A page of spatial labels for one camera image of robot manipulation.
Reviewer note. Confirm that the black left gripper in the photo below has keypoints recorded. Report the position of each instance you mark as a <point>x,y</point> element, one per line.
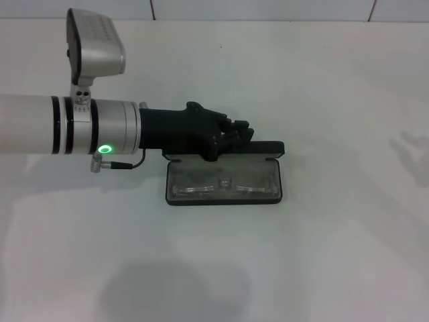
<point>181,131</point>

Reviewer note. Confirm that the black glasses case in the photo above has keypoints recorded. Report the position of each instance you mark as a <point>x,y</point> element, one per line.
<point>264,147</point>

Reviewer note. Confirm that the clear plastic glasses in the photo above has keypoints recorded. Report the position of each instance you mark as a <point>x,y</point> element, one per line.
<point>224,184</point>

